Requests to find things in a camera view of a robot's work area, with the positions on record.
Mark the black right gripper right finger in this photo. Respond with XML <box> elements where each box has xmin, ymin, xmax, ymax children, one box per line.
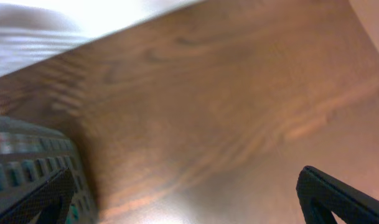
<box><xmin>296</xmin><ymin>166</ymin><xmax>379</xmax><ymax>224</ymax></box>

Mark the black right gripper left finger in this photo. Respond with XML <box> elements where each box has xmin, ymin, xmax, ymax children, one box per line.
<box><xmin>0</xmin><ymin>167</ymin><xmax>75</xmax><ymax>224</ymax></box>

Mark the grey plastic lattice basket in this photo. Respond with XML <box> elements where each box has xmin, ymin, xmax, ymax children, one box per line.
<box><xmin>0</xmin><ymin>116</ymin><xmax>99</xmax><ymax>223</ymax></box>

